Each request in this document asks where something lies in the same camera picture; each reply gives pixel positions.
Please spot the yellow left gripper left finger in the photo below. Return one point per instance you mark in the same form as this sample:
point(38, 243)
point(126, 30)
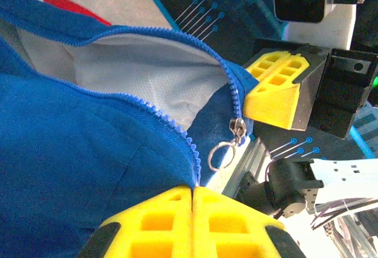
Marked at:
point(180, 210)

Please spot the blue red white jacket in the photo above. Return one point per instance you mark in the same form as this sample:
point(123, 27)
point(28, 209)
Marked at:
point(74, 140)

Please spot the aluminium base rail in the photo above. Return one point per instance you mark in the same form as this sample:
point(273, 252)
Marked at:
point(245, 166)

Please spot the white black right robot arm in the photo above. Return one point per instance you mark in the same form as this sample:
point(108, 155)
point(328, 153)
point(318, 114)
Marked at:
point(342, 175)

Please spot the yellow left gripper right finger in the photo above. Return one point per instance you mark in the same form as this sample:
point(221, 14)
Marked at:
point(203, 210)

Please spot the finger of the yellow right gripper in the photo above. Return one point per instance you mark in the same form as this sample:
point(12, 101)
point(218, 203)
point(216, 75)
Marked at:
point(280, 47)
point(271, 107)

